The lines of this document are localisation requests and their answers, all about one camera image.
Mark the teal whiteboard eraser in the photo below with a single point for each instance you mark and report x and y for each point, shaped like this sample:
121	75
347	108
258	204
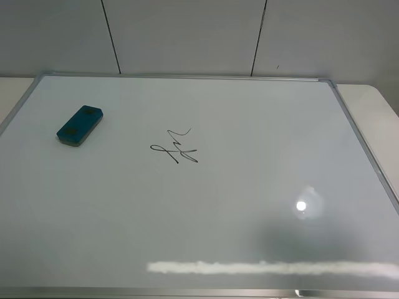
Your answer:
80	126

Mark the white aluminium-framed whiteboard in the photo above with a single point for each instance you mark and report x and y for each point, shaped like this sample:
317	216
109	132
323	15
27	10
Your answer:
287	200

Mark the black marker scribble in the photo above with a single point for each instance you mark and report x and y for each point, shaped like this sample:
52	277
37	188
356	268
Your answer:
186	154

